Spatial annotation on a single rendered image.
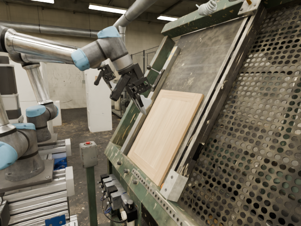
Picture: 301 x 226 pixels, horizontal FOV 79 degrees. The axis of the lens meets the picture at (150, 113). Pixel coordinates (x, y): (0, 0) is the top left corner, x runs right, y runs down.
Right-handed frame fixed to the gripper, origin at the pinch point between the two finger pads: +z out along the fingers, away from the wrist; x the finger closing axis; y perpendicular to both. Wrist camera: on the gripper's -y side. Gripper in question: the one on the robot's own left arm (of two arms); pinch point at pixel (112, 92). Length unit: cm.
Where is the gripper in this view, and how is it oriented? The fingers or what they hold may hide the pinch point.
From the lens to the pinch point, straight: 143.2
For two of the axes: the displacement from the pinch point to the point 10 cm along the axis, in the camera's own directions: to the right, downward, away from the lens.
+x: -4.0, -1.8, 9.0
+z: 4.3, 8.3, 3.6
